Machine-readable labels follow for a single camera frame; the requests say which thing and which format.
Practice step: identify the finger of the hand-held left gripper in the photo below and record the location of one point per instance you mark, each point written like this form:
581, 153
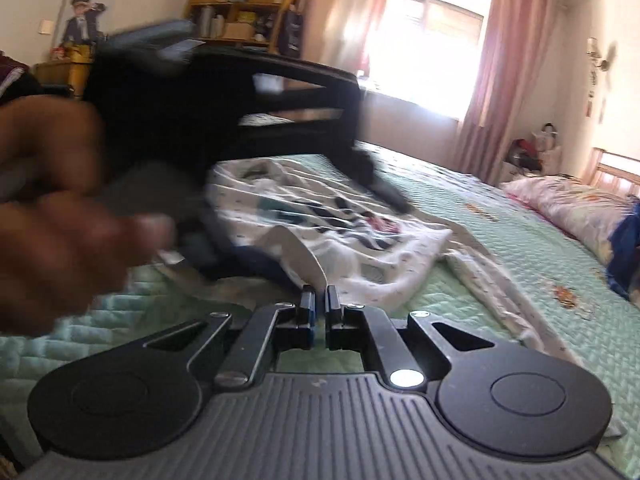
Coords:
372, 175

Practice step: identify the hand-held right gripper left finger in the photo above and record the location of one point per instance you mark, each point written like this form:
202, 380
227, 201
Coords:
310, 327

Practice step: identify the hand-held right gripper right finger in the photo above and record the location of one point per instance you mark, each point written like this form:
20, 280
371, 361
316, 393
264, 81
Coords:
332, 325

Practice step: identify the white printed long-sleeve shirt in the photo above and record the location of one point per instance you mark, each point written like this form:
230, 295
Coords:
360, 260

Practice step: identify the person's left hand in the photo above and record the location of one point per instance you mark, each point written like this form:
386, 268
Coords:
50, 240

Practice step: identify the yellow wooden desk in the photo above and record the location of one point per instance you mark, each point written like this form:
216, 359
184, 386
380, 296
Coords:
60, 72

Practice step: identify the wooden bookshelf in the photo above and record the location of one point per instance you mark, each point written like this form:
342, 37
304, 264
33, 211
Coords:
240, 5

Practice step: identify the window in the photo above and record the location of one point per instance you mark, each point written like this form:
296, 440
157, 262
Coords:
425, 45

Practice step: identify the green quilted bee bedspread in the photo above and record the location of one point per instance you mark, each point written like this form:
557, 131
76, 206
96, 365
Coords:
500, 240

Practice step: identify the dark blue bag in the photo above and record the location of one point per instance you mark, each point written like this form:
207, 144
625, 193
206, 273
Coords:
290, 32

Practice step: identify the plush doll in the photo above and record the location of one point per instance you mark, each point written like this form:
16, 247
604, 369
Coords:
545, 142

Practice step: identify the floral pillow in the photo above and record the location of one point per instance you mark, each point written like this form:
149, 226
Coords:
570, 205

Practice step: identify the hanging ornament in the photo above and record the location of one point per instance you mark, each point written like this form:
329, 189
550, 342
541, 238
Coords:
595, 92

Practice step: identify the wooden headboard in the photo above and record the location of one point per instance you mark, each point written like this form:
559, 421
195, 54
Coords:
617, 165

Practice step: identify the blue garment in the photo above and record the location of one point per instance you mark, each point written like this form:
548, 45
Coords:
625, 255

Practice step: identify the wall poster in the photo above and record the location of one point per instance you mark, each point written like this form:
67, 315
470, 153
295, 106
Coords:
80, 22

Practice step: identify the white light switch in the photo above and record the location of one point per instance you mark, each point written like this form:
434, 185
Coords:
46, 27

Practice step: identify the wall lamp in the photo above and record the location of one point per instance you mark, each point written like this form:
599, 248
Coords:
597, 55

